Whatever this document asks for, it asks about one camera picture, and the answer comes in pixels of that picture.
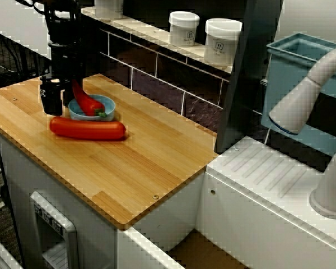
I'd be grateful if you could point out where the white lidded jar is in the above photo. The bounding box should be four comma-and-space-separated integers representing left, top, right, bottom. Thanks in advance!
204, 18, 243, 67
94, 0, 124, 19
169, 11, 200, 47

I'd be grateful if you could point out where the light blue bowl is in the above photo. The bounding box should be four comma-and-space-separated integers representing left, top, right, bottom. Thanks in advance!
68, 94, 116, 122

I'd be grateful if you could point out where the black wire mesh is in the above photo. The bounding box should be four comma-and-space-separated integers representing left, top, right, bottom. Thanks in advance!
0, 36, 51, 82

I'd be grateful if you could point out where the white metal rack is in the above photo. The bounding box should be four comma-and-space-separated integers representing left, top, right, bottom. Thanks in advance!
0, 229, 20, 269

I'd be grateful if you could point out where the teal plastic bin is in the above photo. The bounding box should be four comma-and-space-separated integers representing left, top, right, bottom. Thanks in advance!
260, 33, 336, 157

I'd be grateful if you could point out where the white toy faucet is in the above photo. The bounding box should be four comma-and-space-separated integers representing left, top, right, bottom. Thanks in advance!
268, 44, 336, 220

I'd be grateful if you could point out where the dark grey upright panel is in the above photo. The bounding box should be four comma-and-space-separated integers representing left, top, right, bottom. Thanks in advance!
214, 0, 284, 154

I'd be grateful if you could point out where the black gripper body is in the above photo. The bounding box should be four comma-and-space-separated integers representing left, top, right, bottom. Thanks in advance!
48, 40, 85, 84

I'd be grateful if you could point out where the white toy kitchen unit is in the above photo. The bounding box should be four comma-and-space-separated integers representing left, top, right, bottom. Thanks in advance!
0, 123, 336, 269

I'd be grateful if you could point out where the red toy chili pepper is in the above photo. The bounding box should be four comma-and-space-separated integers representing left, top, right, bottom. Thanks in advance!
72, 79, 107, 118

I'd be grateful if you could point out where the red toy sausage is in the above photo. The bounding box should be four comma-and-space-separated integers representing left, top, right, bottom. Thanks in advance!
49, 116, 127, 141

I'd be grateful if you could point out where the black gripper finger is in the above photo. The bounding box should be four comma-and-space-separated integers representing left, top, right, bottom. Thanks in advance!
39, 76, 64, 115

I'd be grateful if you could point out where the dark tile backsplash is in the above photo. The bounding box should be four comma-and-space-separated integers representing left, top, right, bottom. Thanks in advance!
82, 12, 233, 132

